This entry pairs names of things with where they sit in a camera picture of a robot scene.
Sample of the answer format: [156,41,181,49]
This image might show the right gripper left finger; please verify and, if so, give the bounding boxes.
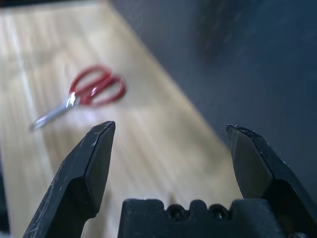
[23,120,116,238]

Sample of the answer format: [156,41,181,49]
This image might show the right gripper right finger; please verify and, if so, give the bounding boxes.
[226,123,317,238]

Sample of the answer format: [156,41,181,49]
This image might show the red-handled scissors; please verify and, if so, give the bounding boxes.
[28,64,127,132]

